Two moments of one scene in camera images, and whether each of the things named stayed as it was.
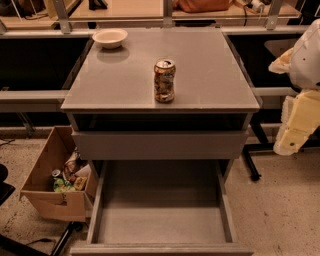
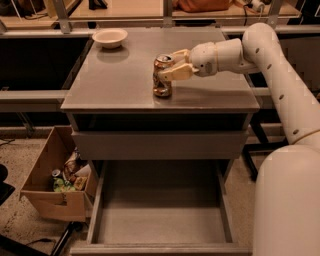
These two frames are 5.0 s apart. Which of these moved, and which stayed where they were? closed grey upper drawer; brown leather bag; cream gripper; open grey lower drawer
Moved: cream gripper
Stayed: brown leather bag; closed grey upper drawer; open grey lower drawer
